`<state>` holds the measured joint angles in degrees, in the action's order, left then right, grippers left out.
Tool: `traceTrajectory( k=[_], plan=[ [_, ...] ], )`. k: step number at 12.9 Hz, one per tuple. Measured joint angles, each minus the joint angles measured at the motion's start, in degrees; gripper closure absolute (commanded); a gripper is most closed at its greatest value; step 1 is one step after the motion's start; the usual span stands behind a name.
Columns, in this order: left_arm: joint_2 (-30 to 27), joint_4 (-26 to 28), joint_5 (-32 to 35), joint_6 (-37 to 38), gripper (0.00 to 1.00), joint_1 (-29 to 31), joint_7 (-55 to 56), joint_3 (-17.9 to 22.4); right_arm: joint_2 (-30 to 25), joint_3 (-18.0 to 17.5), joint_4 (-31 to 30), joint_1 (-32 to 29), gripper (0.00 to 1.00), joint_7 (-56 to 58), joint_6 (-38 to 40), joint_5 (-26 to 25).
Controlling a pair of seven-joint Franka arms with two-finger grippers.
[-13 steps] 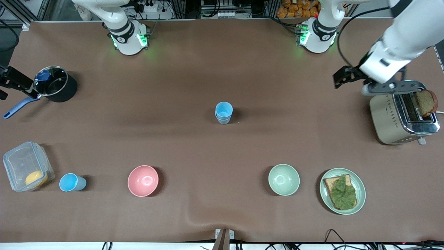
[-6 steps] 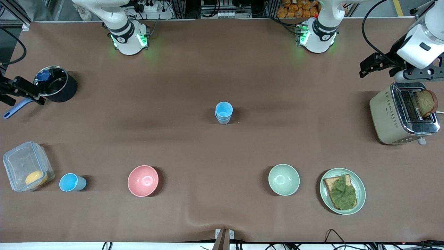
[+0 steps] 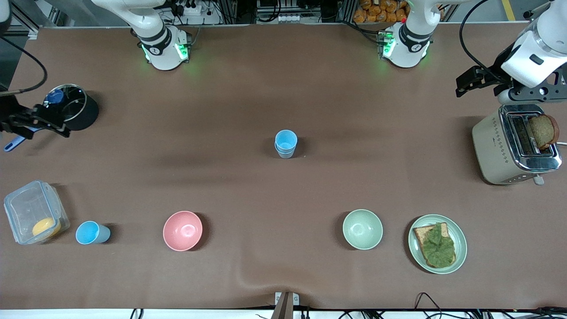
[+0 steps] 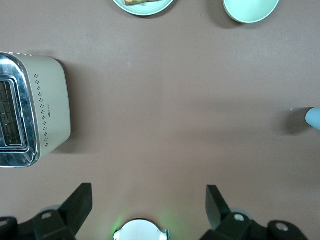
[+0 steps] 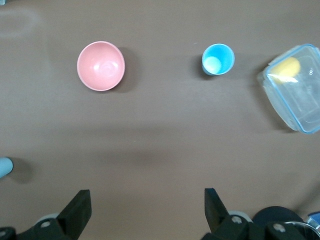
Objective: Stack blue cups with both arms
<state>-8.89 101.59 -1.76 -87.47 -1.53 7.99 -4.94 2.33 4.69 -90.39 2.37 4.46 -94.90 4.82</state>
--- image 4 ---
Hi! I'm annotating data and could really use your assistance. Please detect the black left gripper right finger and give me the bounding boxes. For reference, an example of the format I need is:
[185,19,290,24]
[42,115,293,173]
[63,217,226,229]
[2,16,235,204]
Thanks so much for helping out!
[201,184,309,240]

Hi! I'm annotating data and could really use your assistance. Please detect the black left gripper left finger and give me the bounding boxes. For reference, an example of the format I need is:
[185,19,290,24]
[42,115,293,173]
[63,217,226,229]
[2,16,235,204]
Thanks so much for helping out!
[0,183,94,240]

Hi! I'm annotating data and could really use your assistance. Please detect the light blue plastic cup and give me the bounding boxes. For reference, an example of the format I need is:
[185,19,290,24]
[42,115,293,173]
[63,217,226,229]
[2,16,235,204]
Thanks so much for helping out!
[305,107,320,131]

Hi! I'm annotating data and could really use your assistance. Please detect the beige and chrome toaster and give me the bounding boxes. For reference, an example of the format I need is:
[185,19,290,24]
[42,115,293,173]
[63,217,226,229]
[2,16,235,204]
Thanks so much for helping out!
[0,51,72,168]

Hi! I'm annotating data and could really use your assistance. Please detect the brown table cover mat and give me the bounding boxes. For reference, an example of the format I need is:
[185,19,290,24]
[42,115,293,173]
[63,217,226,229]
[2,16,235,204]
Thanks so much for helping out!
[0,0,320,240]

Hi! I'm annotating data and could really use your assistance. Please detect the pale green bowl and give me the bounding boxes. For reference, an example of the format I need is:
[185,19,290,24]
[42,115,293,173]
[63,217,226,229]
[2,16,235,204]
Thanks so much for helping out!
[222,0,280,24]

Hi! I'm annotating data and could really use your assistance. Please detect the pale green plate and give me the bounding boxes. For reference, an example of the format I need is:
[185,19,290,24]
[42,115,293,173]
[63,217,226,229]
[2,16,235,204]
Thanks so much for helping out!
[112,0,175,16]

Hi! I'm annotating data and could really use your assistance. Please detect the square bread slice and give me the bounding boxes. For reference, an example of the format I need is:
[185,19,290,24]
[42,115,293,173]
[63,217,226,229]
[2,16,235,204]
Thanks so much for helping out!
[124,0,166,6]

